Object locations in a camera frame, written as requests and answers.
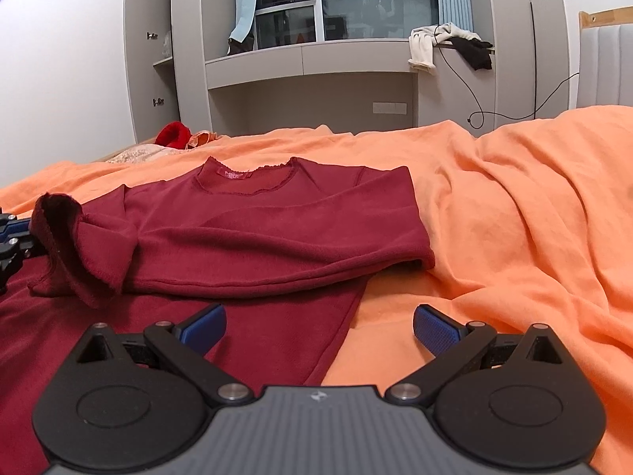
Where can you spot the white garment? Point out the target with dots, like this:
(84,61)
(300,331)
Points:
(425,44)

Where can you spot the grey tall cabinet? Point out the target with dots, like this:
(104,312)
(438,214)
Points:
(158,49)

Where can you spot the grey window ledge desk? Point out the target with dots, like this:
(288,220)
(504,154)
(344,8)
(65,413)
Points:
(306,64)

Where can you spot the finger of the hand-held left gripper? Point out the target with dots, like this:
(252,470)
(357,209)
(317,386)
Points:
(16,227)
(12,255)

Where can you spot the bright red cloth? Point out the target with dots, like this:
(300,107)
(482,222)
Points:
(173,134)

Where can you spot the orange blanket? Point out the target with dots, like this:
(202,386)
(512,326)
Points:
(519,232)

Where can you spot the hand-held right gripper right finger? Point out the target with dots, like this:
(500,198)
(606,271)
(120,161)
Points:
(435,329)

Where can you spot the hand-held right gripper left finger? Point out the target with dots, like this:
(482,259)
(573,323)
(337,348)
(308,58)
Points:
(205,329)

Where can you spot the beige lace cloth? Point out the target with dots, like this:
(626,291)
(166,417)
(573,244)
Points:
(138,153)

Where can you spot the window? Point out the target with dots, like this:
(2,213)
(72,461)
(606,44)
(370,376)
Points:
(346,5)

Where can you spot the black garment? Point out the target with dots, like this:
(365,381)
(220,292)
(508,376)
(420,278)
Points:
(474,52)

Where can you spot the light blue curtain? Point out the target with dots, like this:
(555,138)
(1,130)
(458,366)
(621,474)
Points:
(246,0)

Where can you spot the peach floral cloth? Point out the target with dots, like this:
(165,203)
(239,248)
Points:
(202,138)

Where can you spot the white padded headboard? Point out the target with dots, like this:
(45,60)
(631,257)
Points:
(611,64)

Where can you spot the dark red long-sleeve shirt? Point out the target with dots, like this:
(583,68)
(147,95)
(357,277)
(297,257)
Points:
(272,222)

